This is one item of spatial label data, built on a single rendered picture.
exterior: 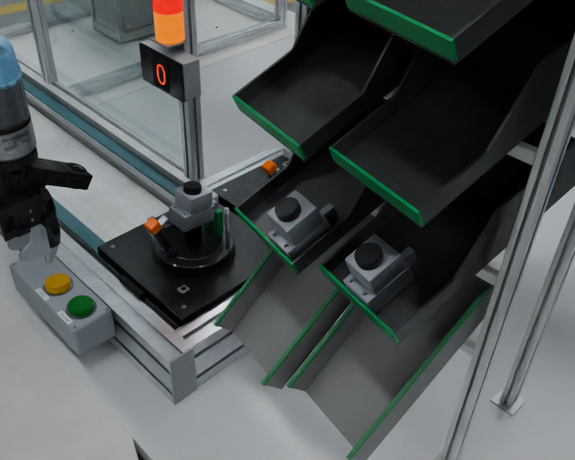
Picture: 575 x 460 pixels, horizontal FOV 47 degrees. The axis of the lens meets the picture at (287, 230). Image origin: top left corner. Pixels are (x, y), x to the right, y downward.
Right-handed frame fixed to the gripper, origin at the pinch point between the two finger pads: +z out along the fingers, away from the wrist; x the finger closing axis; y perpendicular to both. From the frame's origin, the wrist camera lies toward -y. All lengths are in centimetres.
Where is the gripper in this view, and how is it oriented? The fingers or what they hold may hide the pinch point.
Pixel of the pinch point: (50, 254)
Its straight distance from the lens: 110.5
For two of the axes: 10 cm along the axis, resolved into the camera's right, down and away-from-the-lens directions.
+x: 7.0, 4.6, -5.4
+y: -7.1, 4.2, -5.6
